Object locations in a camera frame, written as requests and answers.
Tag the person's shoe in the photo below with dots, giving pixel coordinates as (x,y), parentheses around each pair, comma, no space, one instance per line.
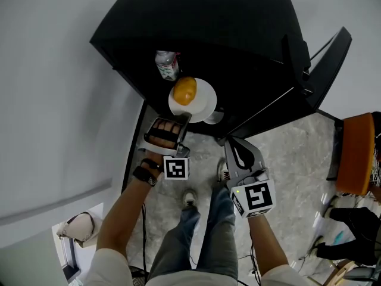
(330,205)
(190,198)
(315,246)
(222,171)

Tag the large white plate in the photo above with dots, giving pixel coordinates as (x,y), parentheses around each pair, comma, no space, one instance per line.
(205,100)

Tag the black smartwatch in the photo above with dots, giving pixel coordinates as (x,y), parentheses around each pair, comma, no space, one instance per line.
(142,174)

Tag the person's right shoe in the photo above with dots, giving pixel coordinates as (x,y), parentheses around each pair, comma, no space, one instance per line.
(222,171)

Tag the black mini fridge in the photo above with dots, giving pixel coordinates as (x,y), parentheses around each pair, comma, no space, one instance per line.
(208,25)

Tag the person's left forearm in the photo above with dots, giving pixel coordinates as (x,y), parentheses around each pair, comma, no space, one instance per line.
(125,213)

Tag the black wrist band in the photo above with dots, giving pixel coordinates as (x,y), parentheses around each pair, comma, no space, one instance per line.
(150,162)

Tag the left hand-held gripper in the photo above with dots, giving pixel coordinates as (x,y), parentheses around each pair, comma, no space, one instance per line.
(177,168)

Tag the black and white striped garment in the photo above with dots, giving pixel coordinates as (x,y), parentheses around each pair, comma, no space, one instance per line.
(375,171)

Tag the orange armchair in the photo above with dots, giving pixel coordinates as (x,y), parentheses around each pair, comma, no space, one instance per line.
(357,153)

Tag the person's white shirt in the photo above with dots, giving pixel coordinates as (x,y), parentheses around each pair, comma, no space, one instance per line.
(193,279)

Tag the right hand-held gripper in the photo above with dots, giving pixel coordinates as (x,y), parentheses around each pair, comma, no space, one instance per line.
(256,198)

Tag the person's right forearm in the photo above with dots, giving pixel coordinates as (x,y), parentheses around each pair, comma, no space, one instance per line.
(265,243)

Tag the orange fruit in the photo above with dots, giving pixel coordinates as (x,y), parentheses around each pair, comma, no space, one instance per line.
(185,91)

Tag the white bowl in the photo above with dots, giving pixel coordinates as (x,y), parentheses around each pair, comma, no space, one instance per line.
(215,117)

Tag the person's left hand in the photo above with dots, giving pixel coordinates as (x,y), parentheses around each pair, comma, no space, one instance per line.
(163,127)

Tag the beige handbag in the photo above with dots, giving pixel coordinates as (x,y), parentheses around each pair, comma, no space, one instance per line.
(77,228)

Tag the person's left shoe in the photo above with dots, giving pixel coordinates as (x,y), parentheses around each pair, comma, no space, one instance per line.
(190,198)

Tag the person's blue jeans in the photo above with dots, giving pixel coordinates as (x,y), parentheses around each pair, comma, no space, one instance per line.
(220,234)

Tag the clear plastic bottle red label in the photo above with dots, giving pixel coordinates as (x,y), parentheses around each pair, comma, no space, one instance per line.
(166,65)

